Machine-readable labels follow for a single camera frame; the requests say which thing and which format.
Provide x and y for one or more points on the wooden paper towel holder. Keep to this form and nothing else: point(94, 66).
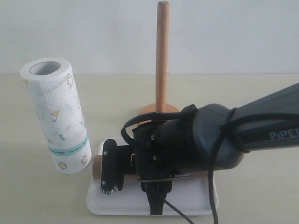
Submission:
point(162, 61)

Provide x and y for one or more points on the brown cardboard tube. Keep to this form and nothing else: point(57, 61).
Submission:
point(97, 168)

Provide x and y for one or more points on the white printed paper towel roll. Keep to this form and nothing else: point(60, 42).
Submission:
point(51, 85)

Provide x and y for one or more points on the white rectangular plastic tray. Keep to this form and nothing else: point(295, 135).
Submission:
point(188, 194)

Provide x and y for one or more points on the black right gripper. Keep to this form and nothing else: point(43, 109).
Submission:
point(151, 154)

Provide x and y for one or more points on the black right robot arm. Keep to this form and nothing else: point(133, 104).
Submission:
point(214, 137)

